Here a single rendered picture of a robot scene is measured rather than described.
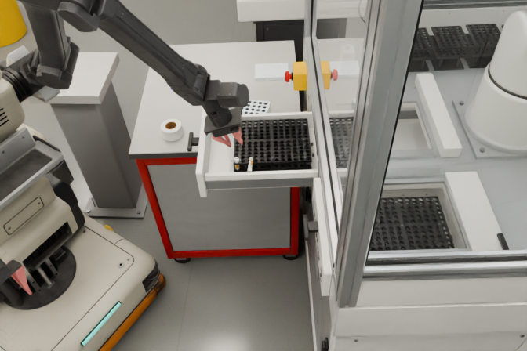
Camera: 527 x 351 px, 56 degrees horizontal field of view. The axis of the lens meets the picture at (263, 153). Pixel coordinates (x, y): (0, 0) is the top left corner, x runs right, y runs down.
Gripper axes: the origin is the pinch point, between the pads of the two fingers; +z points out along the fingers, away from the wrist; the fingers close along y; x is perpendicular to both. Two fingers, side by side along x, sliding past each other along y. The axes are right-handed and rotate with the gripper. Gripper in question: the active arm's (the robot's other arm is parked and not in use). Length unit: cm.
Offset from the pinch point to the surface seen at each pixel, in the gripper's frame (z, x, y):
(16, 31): 36, -202, 189
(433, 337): 35, 46, -39
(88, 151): 32, -51, 84
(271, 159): 9.6, 0.2, -7.2
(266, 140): 9.2, -7.4, -5.7
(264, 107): 19.5, -34.5, -1.4
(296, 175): 13.0, 4.9, -13.2
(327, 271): 10.6, 37.5, -20.0
